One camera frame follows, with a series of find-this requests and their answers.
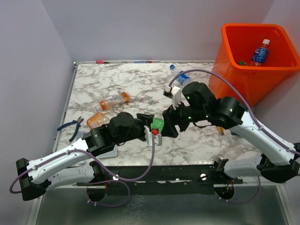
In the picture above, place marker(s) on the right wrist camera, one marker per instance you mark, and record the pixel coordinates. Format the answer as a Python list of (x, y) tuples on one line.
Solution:
[(174, 93)]

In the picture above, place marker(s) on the orange plastic bin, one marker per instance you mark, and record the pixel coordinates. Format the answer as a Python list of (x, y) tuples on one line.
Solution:
[(239, 41)]

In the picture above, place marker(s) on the orange label crushed bottle left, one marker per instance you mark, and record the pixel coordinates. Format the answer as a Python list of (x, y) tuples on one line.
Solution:
[(113, 101)]

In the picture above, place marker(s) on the red marker pen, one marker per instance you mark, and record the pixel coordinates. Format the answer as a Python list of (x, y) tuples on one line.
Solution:
[(102, 62)]

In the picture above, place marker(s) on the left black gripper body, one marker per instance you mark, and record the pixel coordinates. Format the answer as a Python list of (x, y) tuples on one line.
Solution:
[(145, 121)]

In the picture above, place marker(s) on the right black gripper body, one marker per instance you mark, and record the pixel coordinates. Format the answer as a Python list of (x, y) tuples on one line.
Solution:
[(183, 115)]

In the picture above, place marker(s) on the yellow pencil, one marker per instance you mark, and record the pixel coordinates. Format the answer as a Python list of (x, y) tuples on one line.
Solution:
[(220, 130)]

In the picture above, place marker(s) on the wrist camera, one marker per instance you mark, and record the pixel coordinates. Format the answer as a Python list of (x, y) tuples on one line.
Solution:
[(174, 93), (152, 138)]

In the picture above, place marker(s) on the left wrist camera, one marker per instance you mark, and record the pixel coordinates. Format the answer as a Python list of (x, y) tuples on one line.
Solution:
[(152, 138)]

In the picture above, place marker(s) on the green plastic bottle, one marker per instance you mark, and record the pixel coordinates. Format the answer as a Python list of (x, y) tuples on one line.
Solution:
[(157, 124)]

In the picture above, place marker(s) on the green cap tea bottle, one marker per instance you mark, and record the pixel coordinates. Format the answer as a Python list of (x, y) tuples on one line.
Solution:
[(241, 63)]

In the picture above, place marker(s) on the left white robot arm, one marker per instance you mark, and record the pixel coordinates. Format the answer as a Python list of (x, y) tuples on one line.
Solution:
[(78, 162)]

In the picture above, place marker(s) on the clear water bottle left edge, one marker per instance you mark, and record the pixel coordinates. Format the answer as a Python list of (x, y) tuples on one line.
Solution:
[(79, 135)]

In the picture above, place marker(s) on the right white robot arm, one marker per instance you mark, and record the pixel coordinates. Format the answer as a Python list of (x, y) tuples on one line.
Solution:
[(195, 102)]

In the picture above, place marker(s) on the large orange label bottle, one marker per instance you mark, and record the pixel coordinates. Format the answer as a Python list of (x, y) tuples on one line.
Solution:
[(97, 120)]

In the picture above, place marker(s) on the black base frame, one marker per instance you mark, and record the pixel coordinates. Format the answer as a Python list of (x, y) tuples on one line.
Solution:
[(168, 180)]

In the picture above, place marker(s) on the blue red pen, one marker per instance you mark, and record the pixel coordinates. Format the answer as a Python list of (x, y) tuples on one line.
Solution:
[(147, 61)]

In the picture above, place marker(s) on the small blue label bottle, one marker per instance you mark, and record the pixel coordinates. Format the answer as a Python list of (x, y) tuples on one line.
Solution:
[(260, 54)]

